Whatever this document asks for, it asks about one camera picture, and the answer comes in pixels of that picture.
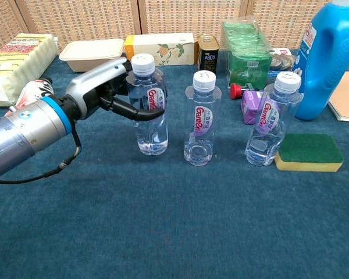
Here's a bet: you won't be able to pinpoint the clear box green packets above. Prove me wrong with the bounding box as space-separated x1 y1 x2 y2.
222 20 273 90

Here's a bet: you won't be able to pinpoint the beige lidded food container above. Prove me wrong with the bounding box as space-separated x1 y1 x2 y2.
59 38 125 73

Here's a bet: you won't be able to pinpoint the red round cap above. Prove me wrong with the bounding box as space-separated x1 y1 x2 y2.
230 83 245 101

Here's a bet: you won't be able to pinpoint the pink drink bottle black print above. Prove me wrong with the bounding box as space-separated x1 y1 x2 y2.
5 76 54 117

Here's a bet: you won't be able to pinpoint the green yellow scrub sponge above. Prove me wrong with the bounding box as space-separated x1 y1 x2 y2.
274 133 344 173

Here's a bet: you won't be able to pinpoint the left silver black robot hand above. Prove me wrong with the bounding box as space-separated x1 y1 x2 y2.
58 56 166 122

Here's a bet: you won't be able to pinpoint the woven wooden folding screen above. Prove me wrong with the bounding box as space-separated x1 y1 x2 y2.
0 0 349 56

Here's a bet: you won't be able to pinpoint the gold black tin can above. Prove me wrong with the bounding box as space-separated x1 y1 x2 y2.
197 35 220 80

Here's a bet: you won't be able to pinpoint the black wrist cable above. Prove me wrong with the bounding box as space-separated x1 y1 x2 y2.
0 121 82 184

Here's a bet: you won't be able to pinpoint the white yellow tea box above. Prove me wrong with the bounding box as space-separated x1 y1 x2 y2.
124 33 199 67

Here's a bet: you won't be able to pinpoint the small purple carton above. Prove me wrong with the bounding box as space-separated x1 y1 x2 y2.
240 90 265 125

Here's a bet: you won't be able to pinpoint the round foil snack cups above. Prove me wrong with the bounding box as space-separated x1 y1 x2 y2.
269 55 295 72

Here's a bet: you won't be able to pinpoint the clear Ganten water bottle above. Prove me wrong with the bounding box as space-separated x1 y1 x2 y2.
244 71 305 167
125 53 169 156
183 70 222 167

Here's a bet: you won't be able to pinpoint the teal tablecloth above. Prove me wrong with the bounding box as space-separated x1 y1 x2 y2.
0 48 349 279

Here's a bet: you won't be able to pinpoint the white red small packet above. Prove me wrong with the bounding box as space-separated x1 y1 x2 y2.
272 48 293 59

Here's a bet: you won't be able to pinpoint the pale yellow sponge cloth pack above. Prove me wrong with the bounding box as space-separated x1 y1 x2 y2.
0 33 59 108

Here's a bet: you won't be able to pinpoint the blue detergent jug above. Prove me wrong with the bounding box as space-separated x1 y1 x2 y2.
291 0 349 121

